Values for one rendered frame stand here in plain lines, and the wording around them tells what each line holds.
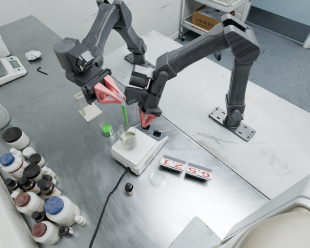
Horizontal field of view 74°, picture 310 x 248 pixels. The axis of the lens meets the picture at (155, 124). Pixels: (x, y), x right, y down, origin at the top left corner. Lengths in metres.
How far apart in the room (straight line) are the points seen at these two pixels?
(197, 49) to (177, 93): 0.42
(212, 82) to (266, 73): 1.78
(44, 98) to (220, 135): 0.85
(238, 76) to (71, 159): 0.68
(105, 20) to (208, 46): 0.35
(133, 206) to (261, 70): 2.41
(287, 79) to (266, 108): 1.79
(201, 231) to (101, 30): 0.71
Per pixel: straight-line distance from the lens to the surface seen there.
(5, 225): 0.76
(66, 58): 0.61
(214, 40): 0.63
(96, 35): 0.74
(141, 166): 0.74
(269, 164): 0.91
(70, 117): 1.01
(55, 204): 0.68
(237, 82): 0.75
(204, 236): 0.74
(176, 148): 0.84
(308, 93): 2.81
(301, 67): 3.13
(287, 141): 1.00
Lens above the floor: 1.63
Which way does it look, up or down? 54 degrees down
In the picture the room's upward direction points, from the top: 2 degrees counter-clockwise
